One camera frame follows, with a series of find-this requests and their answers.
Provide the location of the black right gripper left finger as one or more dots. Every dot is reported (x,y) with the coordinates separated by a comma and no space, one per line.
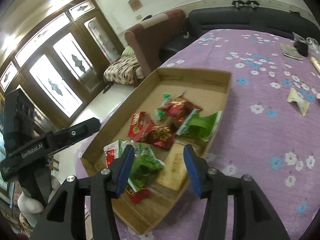
(64,216)

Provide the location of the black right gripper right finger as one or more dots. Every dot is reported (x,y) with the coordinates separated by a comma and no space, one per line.
(254,215)

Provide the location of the white red snack packet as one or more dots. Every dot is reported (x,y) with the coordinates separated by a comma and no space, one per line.
(114,150)

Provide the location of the beige wafer snack packet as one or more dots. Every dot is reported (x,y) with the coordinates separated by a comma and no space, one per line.
(175,167)

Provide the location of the red yellow snack packet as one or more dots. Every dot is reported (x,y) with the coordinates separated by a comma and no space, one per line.
(138,121)

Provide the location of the dark red snack packet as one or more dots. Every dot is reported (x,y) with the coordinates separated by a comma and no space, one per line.
(179,109)

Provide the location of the pale green snack packet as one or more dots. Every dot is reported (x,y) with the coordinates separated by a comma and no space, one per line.
(302,104)

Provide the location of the purple floral tablecloth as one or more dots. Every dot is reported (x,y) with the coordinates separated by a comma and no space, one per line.
(260,133)

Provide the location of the wooden glass door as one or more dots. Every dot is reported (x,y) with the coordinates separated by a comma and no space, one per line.
(60,63)

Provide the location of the patterned blanket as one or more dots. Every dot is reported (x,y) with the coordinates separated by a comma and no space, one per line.
(123,71)

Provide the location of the green pillow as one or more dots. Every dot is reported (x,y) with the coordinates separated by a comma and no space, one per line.
(128,52)

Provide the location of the cardboard box tray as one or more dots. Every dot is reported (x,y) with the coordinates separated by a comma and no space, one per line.
(207,88)

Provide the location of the brown armchair sofa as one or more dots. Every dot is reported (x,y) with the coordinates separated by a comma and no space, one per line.
(148,37)

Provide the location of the cream lotion tube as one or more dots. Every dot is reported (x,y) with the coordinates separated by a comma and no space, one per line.
(315,63)

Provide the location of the small booklet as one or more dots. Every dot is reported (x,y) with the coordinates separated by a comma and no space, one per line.
(290,52)

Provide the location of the black small cup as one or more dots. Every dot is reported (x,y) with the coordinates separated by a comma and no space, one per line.
(301,45)

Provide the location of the black leather sofa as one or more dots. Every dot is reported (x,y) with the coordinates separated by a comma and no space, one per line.
(276,22)

